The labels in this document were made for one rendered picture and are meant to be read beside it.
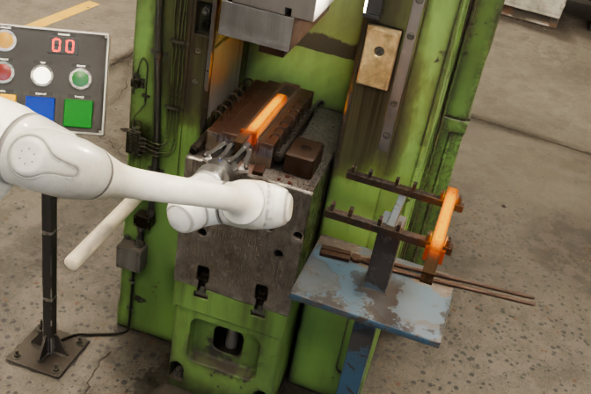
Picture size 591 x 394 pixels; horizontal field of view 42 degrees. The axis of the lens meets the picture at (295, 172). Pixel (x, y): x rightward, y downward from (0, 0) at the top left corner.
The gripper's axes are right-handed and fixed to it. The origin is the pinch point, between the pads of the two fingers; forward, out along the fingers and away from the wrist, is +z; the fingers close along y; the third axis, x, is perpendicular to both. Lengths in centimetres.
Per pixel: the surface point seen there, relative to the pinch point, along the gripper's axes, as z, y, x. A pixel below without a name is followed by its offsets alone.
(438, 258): -32, 58, 4
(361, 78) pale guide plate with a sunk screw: 17.7, 25.8, 19.6
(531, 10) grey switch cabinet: 530, 91, -100
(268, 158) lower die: 5.1, 6.7, -5.7
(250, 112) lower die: 21.3, -5.3, -1.7
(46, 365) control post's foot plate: -12, -55, -99
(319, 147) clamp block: 13.8, 18.8, -2.5
